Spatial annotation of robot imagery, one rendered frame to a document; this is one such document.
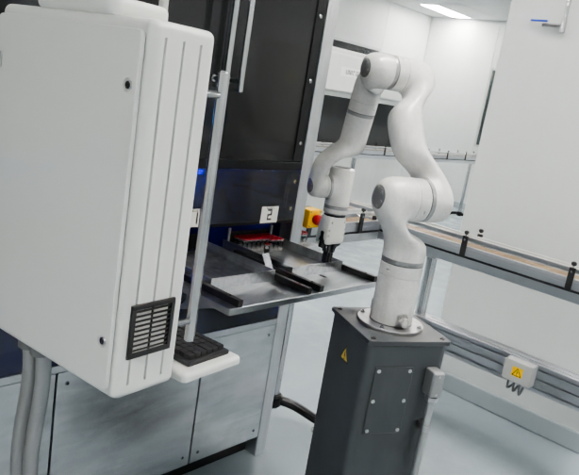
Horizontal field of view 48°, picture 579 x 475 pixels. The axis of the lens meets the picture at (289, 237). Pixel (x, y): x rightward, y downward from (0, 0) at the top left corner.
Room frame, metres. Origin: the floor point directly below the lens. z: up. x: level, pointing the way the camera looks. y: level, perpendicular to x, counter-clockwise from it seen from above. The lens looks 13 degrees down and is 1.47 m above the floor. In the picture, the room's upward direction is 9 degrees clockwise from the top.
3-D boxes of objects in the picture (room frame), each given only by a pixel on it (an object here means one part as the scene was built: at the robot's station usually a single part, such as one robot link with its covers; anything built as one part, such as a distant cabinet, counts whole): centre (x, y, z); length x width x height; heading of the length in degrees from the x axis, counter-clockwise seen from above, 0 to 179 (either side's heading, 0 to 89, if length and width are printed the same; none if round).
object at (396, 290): (1.79, -0.32, 0.95); 0.19 x 0.19 x 0.18
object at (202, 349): (1.57, 0.31, 0.82); 0.40 x 0.14 x 0.02; 55
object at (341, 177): (2.18, -0.14, 1.18); 0.09 x 0.08 x 0.13; 115
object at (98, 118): (1.40, 0.45, 1.19); 0.50 x 0.19 x 0.78; 55
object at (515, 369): (2.51, -1.01, 0.50); 0.12 x 0.05 x 0.09; 49
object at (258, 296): (2.05, 0.08, 0.87); 0.70 x 0.48 x 0.02; 139
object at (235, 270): (1.97, 0.24, 0.90); 0.34 x 0.26 x 0.04; 49
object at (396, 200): (1.77, -0.29, 1.16); 0.19 x 0.12 x 0.24; 115
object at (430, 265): (2.91, -0.66, 0.46); 0.09 x 0.09 x 0.77; 49
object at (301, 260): (2.23, 0.02, 0.90); 0.34 x 0.26 x 0.04; 49
